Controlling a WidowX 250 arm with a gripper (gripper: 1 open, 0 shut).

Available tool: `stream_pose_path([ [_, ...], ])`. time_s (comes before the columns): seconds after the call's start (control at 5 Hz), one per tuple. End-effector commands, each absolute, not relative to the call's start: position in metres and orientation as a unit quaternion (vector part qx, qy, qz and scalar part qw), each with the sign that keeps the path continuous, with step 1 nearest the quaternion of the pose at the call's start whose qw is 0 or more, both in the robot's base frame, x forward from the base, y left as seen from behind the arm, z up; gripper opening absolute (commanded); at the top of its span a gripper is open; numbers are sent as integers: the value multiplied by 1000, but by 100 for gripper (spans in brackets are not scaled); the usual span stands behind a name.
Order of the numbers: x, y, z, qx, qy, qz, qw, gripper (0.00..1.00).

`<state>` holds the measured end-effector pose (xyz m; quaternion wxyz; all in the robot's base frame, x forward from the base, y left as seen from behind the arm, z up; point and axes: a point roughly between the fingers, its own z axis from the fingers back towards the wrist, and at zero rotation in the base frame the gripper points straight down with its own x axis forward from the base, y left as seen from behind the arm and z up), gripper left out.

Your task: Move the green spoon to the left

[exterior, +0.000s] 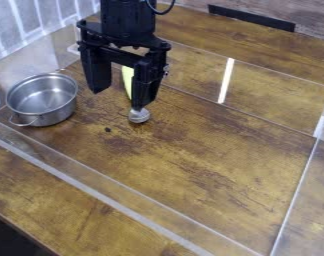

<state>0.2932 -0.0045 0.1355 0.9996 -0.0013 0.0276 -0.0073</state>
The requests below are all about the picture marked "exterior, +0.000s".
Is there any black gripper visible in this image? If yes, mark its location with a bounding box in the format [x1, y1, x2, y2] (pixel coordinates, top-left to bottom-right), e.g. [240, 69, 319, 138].
[77, 18, 172, 111]

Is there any small steel pot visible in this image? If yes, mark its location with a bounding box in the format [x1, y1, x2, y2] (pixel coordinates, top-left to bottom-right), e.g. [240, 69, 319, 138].
[6, 73, 78, 127]

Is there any clear acrylic triangle bracket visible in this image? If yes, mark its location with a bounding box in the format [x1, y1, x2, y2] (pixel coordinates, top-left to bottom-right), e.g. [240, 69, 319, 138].
[68, 43, 80, 56]

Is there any clear acrylic right panel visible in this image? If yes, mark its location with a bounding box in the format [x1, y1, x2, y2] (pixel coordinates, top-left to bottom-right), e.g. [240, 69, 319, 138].
[271, 111, 324, 256]

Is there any clear acrylic panel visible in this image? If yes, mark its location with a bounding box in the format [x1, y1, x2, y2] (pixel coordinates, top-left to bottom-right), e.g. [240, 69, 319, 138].
[271, 111, 324, 256]
[0, 123, 263, 256]

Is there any black bar on table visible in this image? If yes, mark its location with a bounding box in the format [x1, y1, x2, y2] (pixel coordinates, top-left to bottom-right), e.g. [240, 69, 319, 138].
[208, 4, 296, 32]

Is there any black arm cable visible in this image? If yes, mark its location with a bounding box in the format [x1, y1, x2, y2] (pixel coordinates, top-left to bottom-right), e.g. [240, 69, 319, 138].
[145, 0, 177, 16]

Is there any green handled metal spoon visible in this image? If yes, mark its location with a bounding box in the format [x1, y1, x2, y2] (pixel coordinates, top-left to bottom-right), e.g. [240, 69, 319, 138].
[122, 66, 151, 123]

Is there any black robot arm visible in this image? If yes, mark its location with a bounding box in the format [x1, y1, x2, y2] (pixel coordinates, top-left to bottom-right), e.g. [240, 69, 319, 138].
[77, 0, 172, 111]

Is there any clear acrylic front panel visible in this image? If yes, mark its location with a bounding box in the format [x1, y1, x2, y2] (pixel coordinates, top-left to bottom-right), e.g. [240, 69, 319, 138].
[0, 123, 263, 256]

